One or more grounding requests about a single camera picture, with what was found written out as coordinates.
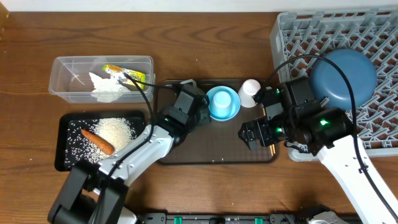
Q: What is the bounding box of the white napkin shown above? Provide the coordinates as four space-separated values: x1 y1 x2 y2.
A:
89 72 130 103

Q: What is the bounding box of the clear plastic bin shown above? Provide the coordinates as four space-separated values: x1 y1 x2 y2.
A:
49 55 155 103

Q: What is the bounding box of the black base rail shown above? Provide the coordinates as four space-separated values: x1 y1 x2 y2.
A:
136 212 363 224

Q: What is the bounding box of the dark blue plate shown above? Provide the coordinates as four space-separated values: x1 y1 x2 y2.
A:
309 49 377 110

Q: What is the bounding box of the orange carrot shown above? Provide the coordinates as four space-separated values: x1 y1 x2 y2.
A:
81 129 115 155

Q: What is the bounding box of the right wooden chopstick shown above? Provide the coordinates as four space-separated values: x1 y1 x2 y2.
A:
269 145 276 156

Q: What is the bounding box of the light blue bowl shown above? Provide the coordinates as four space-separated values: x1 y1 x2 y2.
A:
206 86 241 121

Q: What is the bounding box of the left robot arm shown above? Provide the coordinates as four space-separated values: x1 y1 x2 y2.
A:
47 92 210 223

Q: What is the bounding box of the white rice pile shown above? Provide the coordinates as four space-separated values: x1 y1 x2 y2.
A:
88 118 137 164

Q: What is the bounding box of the yellow-green snack wrapper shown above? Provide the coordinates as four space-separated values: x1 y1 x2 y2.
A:
102 64 146 90

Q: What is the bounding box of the black plastic tray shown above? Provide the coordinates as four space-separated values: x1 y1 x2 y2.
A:
54 111 145 172

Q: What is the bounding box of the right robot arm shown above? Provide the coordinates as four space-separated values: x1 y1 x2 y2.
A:
238 104 397 223

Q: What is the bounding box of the brown serving tray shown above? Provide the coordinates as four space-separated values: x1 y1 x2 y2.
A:
154 79 278 165

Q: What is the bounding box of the grey dishwasher rack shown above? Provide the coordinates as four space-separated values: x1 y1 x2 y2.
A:
270 7 397 157

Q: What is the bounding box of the light blue cup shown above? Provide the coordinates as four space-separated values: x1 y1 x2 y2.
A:
211 91 232 119

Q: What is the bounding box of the white cup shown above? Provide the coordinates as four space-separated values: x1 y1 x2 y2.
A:
238 79 261 108

